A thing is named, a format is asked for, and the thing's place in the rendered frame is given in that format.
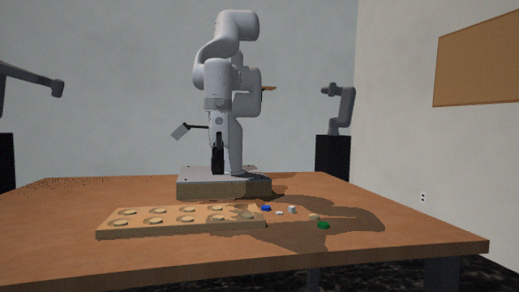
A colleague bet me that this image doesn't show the green disc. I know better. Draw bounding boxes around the green disc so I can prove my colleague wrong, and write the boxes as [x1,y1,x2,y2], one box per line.
[318,221,329,230]

